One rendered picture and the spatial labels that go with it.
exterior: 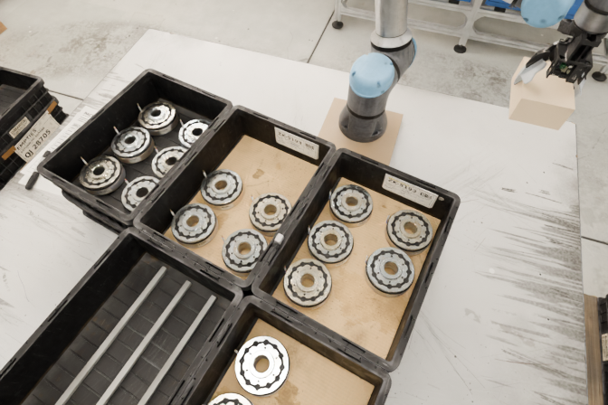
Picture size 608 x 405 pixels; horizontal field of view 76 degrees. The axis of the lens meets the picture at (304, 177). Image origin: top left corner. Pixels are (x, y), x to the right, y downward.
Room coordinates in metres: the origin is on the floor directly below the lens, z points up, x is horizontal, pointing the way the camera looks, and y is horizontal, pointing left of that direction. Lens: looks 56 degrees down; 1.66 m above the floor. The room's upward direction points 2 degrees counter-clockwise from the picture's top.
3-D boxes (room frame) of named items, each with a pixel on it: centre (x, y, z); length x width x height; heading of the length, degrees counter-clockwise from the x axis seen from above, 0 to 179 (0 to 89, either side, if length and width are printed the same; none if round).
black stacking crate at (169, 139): (0.63, 0.40, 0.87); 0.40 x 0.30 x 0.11; 150
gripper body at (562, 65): (0.69, -0.61, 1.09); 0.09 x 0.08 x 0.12; 159
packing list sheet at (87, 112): (0.77, 0.71, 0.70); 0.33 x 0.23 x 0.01; 159
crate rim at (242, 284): (0.48, 0.14, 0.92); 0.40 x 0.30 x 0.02; 150
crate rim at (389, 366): (0.33, -0.12, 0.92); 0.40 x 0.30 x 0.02; 150
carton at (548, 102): (0.72, -0.62, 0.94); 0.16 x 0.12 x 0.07; 159
